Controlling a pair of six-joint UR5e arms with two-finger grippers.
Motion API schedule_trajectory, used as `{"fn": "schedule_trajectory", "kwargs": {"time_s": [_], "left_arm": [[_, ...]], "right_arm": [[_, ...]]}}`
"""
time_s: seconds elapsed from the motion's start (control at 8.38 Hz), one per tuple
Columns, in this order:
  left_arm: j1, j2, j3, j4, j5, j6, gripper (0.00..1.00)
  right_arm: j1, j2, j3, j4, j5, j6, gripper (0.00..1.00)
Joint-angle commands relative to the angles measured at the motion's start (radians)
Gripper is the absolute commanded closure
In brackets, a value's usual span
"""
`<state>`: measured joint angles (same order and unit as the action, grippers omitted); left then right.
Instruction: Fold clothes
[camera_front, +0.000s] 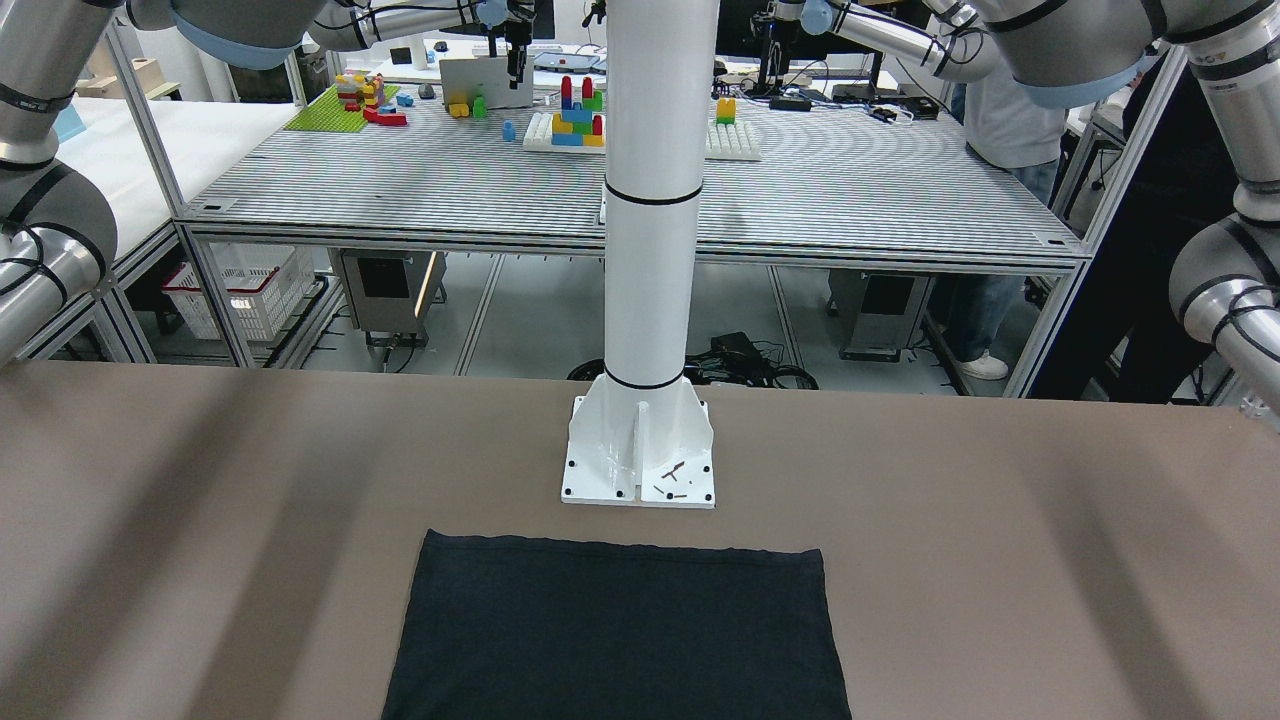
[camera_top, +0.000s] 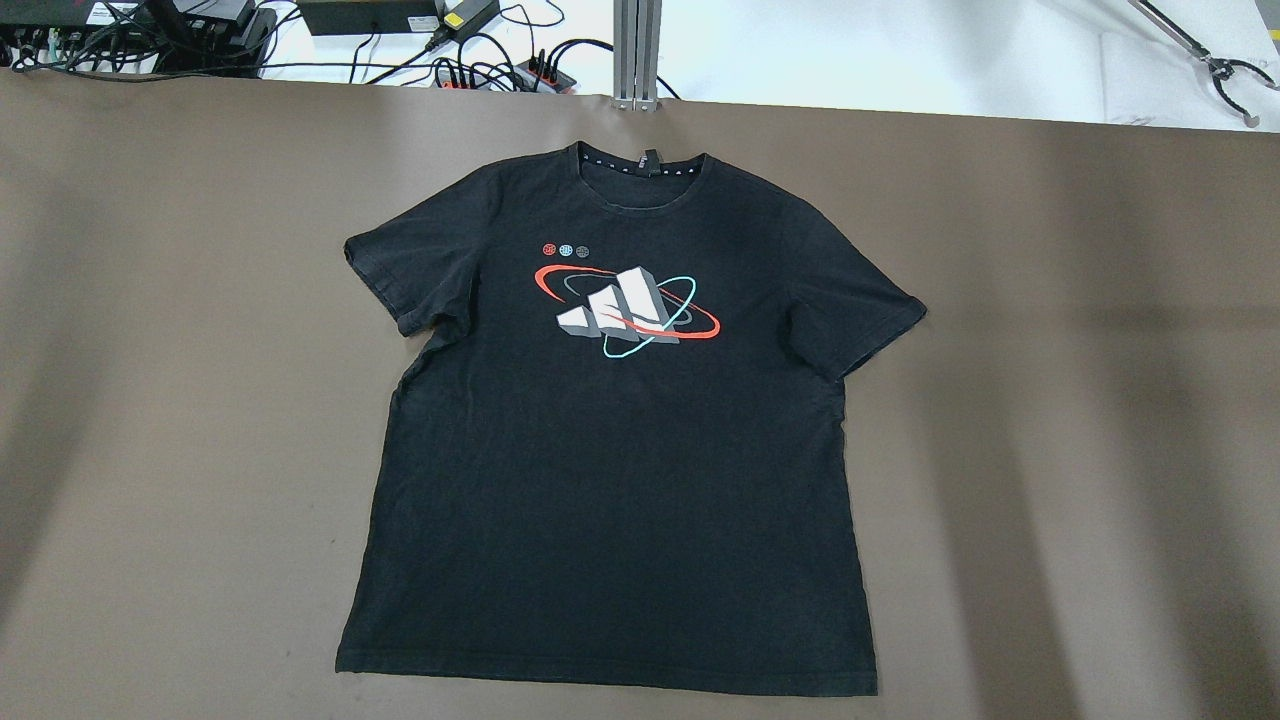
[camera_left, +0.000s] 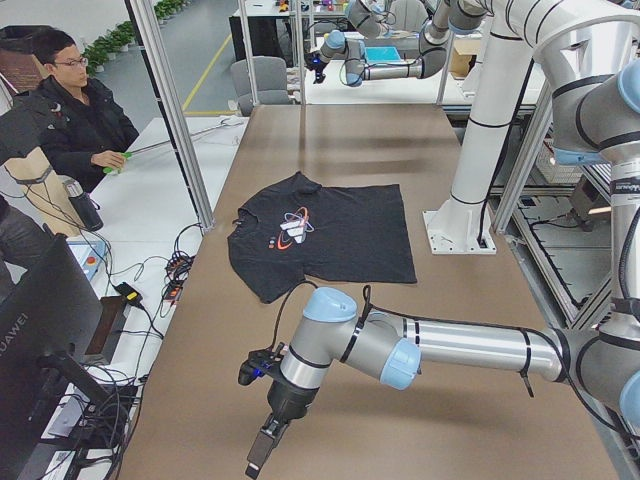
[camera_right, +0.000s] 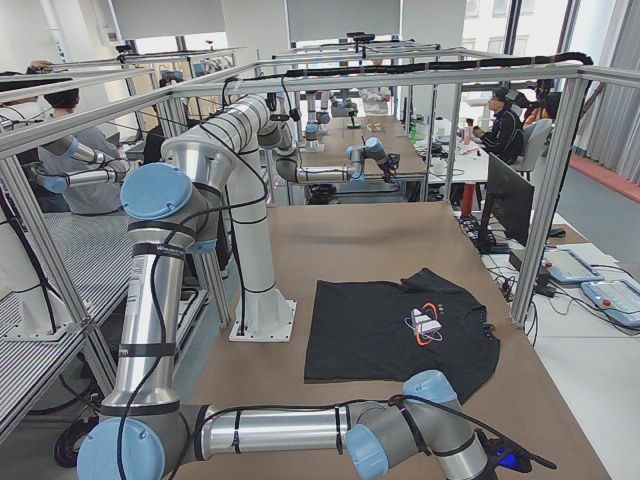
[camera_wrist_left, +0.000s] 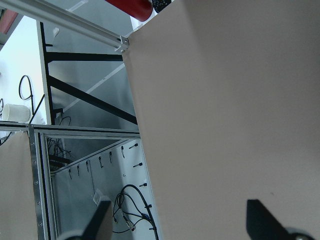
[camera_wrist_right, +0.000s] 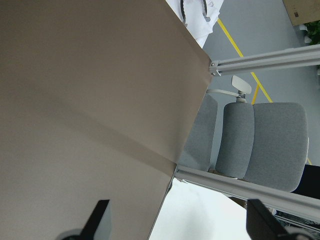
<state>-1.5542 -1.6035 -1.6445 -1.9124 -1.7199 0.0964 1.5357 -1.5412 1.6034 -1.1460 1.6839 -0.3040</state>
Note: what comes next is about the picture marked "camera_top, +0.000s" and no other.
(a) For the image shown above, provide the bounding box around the black printed t-shirt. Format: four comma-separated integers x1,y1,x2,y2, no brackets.
335,141,927,697

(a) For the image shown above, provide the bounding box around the red black power strip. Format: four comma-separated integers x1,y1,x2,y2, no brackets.
425,56,579,95

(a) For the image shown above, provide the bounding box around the black power adapter yellow label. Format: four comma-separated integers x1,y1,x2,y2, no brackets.
424,0,500,53

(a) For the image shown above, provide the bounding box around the black electronics box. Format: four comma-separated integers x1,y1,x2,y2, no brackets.
294,1,447,36

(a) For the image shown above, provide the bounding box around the black monitor stand base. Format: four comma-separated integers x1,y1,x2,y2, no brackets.
142,1,279,78

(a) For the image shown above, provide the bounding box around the metal reacher grabber tool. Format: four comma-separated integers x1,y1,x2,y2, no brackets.
1128,1,1277,129

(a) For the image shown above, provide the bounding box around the aluminium frame post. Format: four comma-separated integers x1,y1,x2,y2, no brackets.
612,0,662,111

